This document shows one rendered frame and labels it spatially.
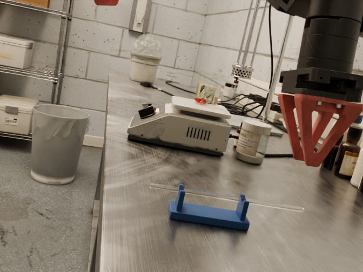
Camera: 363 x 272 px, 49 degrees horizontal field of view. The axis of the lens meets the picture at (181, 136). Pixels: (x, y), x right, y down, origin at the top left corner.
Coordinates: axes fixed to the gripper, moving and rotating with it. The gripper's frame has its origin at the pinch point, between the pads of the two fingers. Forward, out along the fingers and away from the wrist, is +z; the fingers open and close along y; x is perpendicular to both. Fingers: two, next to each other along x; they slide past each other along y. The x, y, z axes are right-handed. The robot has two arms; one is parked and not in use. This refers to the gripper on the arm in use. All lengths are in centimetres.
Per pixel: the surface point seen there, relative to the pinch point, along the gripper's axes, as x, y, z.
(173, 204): 13.6, 5.3, 9.0
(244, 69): -7, 73, -14
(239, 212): 5.2, 4.6, 8.8
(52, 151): 71, 185, 40
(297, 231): -3.2, 6.1, 10.7
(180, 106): 12.6, 34.2, -2.0
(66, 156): 63, 188, 43
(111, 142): 24.6, 31.4, 6.4
